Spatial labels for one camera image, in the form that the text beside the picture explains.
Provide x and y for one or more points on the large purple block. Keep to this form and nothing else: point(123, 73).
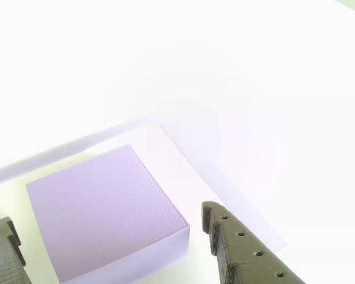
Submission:
point(106, 201)

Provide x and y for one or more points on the purple square frame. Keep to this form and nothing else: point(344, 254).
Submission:
point(225, 183)

